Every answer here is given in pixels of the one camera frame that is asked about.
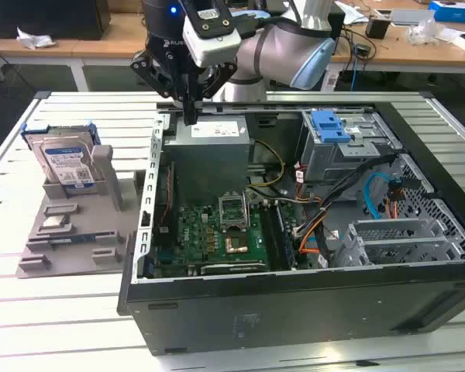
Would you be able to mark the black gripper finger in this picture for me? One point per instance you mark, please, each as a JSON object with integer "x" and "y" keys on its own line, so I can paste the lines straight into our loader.
{"x": 217, "y": 79}
{"x": 155, "y": 73}

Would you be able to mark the hard disk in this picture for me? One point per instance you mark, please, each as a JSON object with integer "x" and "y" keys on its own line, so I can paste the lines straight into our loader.
{"x": 62, "y": 159}

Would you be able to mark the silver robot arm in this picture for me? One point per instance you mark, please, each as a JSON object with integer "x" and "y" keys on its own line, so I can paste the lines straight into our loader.
{"x": 279, "y": 46}

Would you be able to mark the wooden desk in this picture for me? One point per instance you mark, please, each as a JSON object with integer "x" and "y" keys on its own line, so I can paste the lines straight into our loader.
{"x": 100, "y": 48}
{"x": 410, "y": 52}

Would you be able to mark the grey power supply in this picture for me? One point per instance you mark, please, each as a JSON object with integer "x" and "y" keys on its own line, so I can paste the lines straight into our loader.
{"x": 205, "y": 162}

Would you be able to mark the large black box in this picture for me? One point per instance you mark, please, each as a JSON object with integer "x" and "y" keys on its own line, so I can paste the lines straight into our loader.
{"x": 42, "y": 19}

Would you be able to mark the blue drive latch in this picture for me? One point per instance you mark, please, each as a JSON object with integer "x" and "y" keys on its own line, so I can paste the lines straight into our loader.
{"x": 329, "y": 128}

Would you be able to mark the crumpled white paper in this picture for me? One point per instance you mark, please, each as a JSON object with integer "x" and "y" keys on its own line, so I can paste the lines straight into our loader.
{"x": 35, "y": 40}

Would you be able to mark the silver drive cage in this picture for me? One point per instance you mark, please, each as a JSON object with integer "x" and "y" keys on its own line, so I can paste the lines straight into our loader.
{"x": 333, "y": 162}

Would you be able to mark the green motherboard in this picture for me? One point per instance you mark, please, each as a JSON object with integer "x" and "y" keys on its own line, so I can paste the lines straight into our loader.
{"x": 193, "y": 240}

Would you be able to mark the black RAM slot bank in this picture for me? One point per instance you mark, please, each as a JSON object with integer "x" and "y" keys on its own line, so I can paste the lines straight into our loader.
{"x": 273, "y": 236}

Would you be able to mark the CPU socket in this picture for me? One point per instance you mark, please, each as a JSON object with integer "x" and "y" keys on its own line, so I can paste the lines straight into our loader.
{"x": 238, "y": 245}

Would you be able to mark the small black device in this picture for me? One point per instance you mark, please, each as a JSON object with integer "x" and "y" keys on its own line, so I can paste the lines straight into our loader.
{"x": 377, "y": 28}

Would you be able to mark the silver CPU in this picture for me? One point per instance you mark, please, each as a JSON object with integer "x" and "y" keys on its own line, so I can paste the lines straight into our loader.
{"x": 54, "y": 221}

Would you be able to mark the grey parts rack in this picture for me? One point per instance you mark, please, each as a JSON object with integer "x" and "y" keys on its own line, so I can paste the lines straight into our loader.
{"x": 81, "y": 248}

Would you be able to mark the black graphics card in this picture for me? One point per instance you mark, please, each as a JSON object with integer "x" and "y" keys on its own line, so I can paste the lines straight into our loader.
{"x": 232, "y": 268}

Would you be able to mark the RAM stick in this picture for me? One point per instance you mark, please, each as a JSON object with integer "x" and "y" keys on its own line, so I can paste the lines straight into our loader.
{"x": 62, "y": 240}

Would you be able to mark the flat grey box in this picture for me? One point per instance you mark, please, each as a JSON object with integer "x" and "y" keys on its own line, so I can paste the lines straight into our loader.
{"x": 412, "y": 16}

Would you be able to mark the black open PC case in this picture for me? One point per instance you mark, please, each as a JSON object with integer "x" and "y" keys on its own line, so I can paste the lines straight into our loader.
{"x": 294, "y": 310}

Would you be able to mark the blue cardboard box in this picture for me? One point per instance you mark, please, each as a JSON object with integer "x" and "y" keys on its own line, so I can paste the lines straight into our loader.
{"x": 453, "y": 9}

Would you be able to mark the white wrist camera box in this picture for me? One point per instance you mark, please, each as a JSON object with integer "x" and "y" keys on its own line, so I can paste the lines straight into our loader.
{"x": 213, "y": 46}

